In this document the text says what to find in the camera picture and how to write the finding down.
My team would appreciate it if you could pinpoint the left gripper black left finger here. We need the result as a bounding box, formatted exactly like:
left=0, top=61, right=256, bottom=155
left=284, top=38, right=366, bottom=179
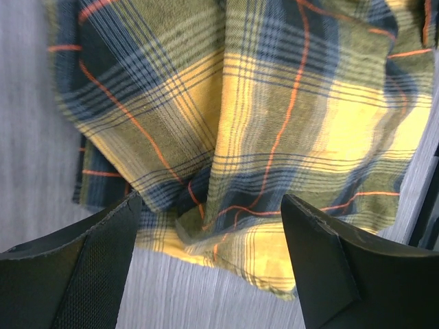
left=1, top=192, right=141, bottom=328

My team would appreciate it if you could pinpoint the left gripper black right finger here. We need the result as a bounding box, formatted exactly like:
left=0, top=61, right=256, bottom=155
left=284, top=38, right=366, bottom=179
left=281, top=195, right=438, bottom=328

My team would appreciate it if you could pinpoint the yellow plaid long sleeve shirt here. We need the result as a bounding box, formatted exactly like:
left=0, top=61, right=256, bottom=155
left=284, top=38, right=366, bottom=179
left=45, top=1, right=438, bottom=300

